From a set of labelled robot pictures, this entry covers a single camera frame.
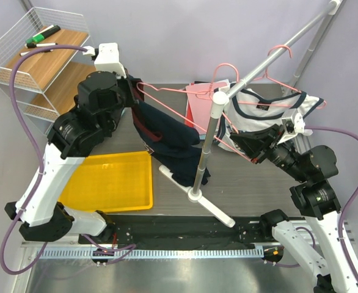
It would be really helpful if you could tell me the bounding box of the pink hanger of navy top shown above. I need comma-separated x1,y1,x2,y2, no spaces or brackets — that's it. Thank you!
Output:
136,63,253,162

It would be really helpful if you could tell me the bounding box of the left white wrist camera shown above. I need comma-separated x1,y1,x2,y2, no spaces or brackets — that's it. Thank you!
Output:
82,43,126,78

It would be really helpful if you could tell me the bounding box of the black white marker lower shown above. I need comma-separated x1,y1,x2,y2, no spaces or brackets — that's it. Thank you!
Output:
20,52,33,57

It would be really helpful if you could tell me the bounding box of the white wire wooden shelf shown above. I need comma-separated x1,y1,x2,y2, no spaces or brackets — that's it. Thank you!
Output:
0,7,95,134

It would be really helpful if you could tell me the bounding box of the yellow plastic tray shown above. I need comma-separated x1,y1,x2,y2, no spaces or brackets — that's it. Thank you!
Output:
59,151,153,214

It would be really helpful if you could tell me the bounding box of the purple cable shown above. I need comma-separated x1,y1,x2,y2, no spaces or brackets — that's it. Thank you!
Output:
304,126,358,291
0,45,91,275

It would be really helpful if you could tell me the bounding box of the black white marker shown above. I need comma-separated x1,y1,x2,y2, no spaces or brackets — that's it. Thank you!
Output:
20,52,33,57
24,43,57,49

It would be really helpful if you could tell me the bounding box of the red folder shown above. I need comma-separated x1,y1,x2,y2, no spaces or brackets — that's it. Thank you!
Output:
184,103,195,128

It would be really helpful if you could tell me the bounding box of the pink hanger of white top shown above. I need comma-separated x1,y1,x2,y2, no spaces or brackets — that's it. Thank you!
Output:
232,89,324,108

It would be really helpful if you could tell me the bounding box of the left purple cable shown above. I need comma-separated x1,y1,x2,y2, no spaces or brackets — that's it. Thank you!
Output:
0,45,91,275

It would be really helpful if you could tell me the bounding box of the white navy tank top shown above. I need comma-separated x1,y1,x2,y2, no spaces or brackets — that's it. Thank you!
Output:
216,100,320,153

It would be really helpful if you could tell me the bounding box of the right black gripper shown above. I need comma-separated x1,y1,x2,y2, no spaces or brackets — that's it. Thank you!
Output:
231,121,309,181

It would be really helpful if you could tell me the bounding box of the white marker behind highlighter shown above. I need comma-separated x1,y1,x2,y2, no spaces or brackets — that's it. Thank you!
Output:
37,24,54,35

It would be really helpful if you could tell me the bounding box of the green highlighter marker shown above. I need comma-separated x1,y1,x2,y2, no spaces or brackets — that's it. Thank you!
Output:
26,25,60,43

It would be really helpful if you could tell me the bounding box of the black white marker upper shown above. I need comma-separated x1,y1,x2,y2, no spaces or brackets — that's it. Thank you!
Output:
24,43,57,49

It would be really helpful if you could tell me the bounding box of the navy maroon tank top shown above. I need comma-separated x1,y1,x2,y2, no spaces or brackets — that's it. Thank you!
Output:
130,76,202,187

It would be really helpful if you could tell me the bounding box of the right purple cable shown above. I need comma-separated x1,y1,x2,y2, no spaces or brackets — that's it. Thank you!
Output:
304,126,358,291

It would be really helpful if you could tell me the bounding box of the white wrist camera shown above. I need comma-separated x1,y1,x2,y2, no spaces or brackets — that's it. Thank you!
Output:
82,43,126,78
281,109,313,137

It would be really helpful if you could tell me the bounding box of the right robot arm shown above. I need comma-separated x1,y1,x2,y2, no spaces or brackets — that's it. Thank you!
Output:
230,122,358,292

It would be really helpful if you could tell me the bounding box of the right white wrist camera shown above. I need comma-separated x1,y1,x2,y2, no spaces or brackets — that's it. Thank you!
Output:
281,109,313,137

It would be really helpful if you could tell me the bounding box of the silver clothes rack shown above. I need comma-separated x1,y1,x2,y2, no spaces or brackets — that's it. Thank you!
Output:
159,1,342,228

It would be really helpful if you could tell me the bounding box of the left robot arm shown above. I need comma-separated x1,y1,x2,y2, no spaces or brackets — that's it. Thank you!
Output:
4,71,142,244

